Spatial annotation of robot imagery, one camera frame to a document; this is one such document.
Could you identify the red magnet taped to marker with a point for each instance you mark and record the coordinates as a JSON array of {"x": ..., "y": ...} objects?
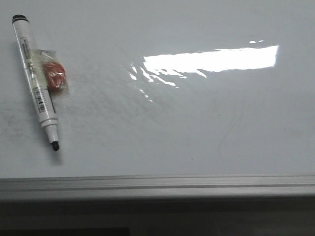
[{"x": 53, "y": 71}]

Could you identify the white whiteboard with aluminium frame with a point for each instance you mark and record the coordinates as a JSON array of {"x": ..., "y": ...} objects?
[{"x": 167, "y": 99}]

